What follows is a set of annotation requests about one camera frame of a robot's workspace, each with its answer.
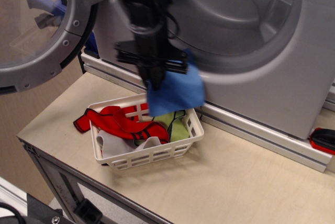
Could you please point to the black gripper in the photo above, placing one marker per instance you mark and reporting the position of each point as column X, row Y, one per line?
column 152, row 52

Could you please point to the blue cloth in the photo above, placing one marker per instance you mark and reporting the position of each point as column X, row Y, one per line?
column 177, row 91

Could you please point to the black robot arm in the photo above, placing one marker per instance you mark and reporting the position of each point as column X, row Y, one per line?
column 117, row 16

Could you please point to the white plastic laundry basket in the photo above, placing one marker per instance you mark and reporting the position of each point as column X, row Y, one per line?
column 153, row 154

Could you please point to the grey toy washing machine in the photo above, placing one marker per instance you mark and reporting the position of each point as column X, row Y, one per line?
column 269, row 61

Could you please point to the red cloth with black trim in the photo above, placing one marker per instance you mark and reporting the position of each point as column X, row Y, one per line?
column 113, row 120

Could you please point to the light green cloth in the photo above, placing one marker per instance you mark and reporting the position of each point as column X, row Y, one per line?
column 173, row 124

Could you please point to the grey white cloth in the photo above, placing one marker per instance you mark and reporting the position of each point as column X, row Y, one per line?
column 112, row 145

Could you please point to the round transparent washer door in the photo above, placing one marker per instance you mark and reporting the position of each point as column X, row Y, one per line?
column 31, row 56

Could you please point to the red black tool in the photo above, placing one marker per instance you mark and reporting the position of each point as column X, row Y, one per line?
column 323, row 140

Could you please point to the blue grey clamp handle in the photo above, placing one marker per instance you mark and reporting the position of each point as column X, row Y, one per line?
column 53, row 12

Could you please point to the metal table frame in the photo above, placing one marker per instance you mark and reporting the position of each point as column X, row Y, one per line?
column 64, row 181

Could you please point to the white aluminium rail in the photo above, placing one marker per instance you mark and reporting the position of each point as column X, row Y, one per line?
column 284, row 144

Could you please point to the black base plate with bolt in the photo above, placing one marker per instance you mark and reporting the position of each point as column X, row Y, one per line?
column 38, row 212

